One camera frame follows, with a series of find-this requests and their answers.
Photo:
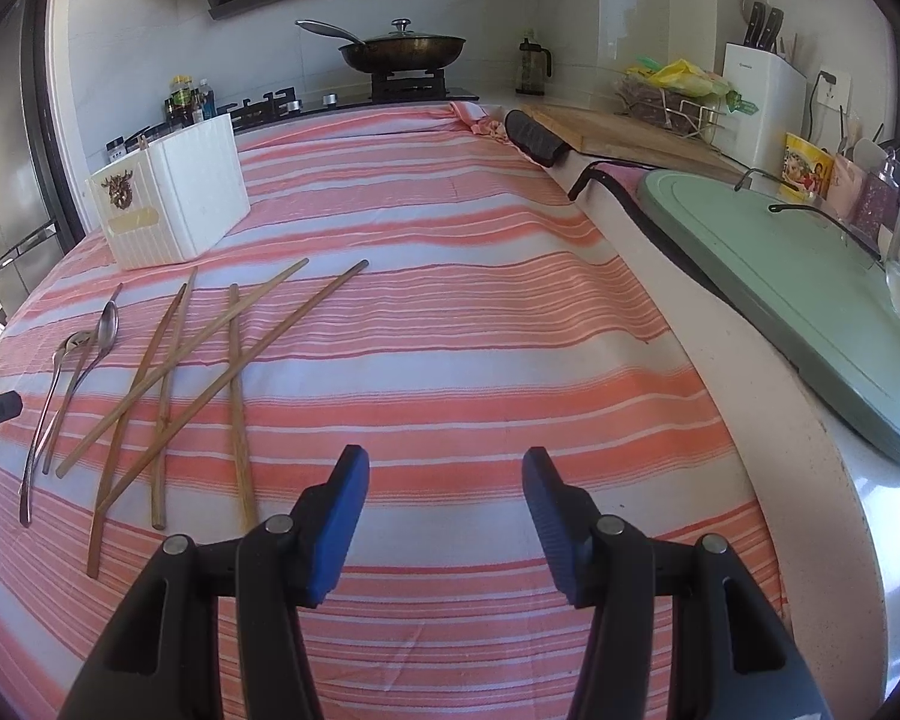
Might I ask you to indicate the blue label bottle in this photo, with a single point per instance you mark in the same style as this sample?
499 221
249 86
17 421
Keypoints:
206 101

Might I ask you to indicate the green cutting board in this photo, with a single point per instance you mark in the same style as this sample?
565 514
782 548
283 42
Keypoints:
780 277

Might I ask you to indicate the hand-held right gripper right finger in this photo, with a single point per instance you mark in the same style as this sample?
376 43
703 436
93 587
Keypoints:
559 525

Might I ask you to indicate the dark sauce bottle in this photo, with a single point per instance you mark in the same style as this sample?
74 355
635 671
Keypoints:
181 101

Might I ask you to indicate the wall socket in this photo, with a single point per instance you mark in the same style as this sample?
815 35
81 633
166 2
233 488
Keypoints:
834 86

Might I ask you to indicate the wooden cutting board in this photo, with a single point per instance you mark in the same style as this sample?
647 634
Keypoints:
630 135

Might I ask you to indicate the frying pan with glass lid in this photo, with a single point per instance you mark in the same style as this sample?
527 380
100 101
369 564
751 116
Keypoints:
405 52

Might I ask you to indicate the spice jar with black lid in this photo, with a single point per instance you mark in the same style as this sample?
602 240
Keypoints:
115 146

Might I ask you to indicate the black padded mat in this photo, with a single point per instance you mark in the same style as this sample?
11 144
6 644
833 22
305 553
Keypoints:
536 139

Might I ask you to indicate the wooden chopstick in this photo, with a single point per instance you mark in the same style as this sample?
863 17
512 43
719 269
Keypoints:
241 450
307 316
159 495
262 298
94 555

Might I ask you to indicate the purple glitter jar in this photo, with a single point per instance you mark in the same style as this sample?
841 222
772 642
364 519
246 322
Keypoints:
879 202

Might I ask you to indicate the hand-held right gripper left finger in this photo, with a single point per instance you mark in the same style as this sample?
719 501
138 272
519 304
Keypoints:
337 525

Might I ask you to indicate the white knife block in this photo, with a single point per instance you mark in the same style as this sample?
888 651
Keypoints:
765 105

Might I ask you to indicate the pink white striped tablecloth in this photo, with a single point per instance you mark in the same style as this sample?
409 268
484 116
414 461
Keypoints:
420 330

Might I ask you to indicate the white ribbed utensil holder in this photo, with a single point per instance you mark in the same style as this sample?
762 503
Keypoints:
195 195

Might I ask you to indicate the glass french press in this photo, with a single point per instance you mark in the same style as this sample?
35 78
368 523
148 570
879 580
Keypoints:
532 67

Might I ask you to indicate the metal spoon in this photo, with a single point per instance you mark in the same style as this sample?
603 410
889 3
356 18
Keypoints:
26 495
108 326

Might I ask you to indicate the yellow printed packet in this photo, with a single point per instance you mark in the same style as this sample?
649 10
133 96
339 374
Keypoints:
804 165

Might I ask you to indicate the grey refrigerator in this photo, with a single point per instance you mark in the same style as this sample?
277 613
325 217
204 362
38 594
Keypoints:
7 165

